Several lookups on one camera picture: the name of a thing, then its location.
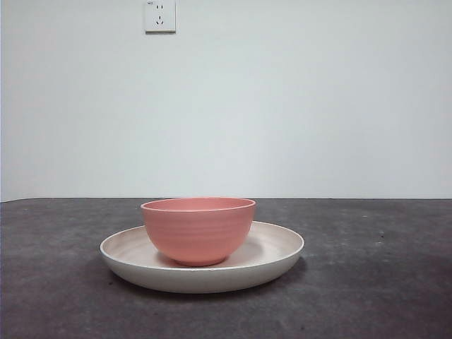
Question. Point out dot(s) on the white round plate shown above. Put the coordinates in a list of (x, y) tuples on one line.
[(201, 280)]

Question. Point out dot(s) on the white wall socket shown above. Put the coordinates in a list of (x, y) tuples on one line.
[(160, 17)]

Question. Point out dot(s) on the pink ribbed bowl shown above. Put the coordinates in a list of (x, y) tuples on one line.
[(197, 233)]

